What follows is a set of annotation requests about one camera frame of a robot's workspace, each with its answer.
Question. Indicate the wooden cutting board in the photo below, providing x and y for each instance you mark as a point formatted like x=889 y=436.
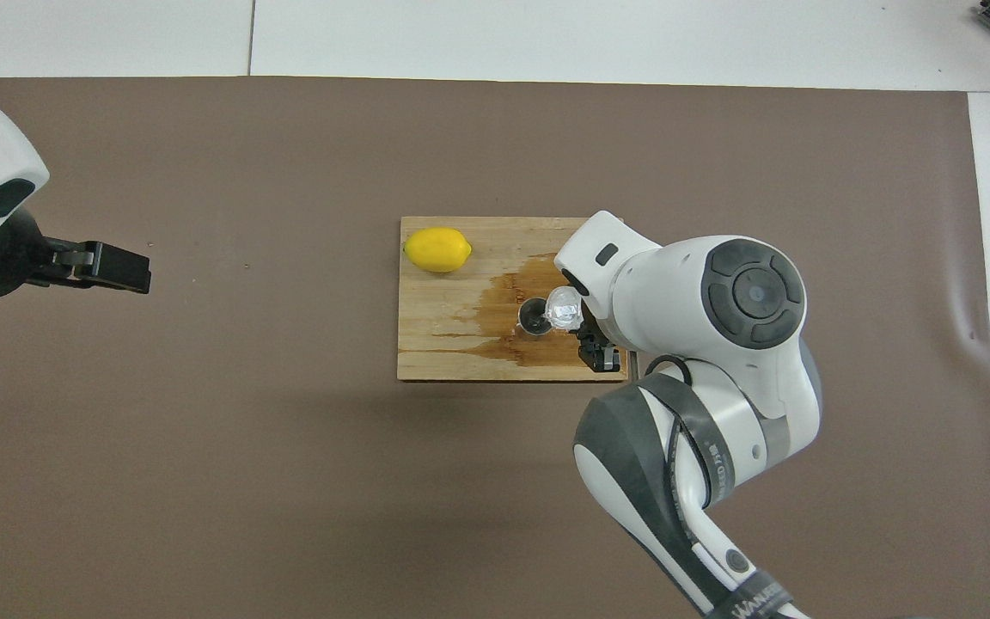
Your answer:
x=461 y=344

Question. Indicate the small clear plastic cup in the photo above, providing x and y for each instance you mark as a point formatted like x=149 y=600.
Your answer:
x=565 y=308

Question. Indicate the steel double jigger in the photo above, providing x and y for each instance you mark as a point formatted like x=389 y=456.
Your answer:
x=532 y=320

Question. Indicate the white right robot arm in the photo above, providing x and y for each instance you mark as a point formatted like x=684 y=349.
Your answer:
x=701 y=301

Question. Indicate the yellow lemon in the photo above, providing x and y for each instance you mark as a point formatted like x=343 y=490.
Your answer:
x=436 y=249

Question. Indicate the brown paper table mat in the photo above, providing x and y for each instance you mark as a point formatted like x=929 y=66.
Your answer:
x=289 y=516

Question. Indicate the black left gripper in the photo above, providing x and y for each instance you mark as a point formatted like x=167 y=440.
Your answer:
x=9 y=262

